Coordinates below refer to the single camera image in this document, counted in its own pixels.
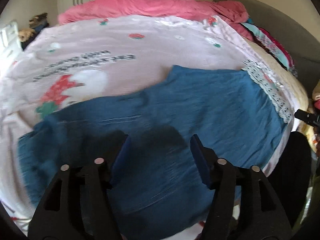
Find white drawer cabinet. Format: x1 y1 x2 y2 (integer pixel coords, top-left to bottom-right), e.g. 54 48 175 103
1 21 23 66

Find stored clothes pile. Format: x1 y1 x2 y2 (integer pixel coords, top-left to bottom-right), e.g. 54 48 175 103
309 82 319 157

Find clothes pile on chair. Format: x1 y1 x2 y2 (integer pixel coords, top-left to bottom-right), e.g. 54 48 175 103
18 12 50 50

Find pink strawberry print bedsheet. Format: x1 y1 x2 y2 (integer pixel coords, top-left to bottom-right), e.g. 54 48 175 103
0 14 301 238

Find colourful folded blanket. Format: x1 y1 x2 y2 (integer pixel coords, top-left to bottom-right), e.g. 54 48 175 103
242 22 298 77

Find grey bed headboard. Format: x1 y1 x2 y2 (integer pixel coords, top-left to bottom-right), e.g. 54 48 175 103
214 0 320 97

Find beige mattress cover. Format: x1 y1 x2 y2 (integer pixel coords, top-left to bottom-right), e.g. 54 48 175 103
244 38 309 111

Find pink rumpled duvet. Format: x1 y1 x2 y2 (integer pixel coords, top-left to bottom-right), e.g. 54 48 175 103
57 0 253 41

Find blue denim lace-hem pants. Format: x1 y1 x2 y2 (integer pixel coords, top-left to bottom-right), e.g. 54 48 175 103
17 65 292 239

